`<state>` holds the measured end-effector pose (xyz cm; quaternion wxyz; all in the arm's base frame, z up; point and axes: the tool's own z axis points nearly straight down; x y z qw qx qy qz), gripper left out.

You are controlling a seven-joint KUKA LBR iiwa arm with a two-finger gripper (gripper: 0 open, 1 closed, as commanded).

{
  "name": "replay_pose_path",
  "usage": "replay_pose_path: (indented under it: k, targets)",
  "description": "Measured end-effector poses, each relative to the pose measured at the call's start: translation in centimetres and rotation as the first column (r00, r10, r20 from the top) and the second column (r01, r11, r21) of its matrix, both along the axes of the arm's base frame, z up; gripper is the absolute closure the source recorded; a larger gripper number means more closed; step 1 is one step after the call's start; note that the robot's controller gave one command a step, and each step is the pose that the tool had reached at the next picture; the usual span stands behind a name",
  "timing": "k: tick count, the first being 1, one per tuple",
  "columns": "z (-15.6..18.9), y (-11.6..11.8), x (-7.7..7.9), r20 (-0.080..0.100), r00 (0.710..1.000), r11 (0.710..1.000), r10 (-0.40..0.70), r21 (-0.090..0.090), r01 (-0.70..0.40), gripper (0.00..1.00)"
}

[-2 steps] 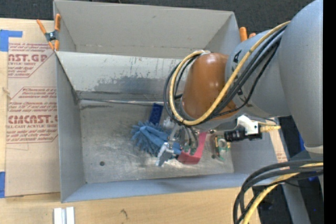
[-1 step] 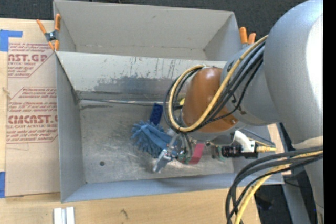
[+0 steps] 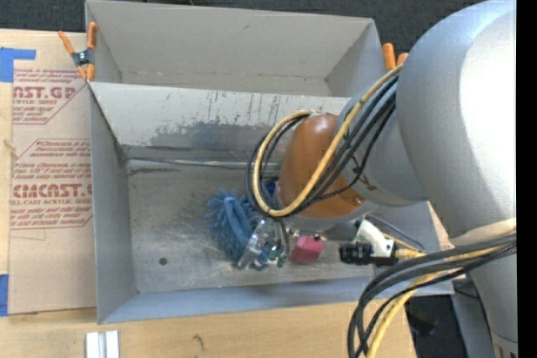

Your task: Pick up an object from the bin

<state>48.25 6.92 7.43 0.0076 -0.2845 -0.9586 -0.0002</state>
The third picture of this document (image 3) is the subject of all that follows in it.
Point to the blue noodle mop cloth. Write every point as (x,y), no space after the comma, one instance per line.
(228,218)

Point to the red block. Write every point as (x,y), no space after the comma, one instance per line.
(306,250)

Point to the black cylinder on white bracket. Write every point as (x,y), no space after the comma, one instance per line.
(369,249)

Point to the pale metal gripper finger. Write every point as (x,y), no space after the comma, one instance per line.
(257,241)

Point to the grey metal bin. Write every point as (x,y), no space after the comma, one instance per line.
(180,197)

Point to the brown cardboard board red print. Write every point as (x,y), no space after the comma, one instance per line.
(50,222)

